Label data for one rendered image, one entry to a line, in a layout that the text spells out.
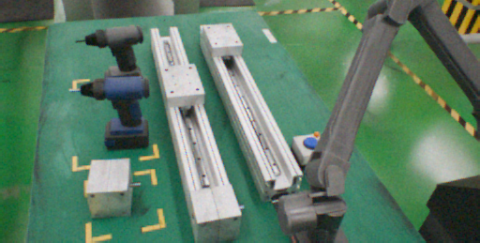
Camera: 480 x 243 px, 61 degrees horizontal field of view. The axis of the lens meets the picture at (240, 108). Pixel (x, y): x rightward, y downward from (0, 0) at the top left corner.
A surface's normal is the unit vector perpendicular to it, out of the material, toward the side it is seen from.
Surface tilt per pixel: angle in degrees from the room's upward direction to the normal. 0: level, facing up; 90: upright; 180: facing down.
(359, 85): 44
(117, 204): 90
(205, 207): 0
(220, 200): 0
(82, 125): 0
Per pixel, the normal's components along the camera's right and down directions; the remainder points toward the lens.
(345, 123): 0.22, -0.17
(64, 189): 0.08, -0.77
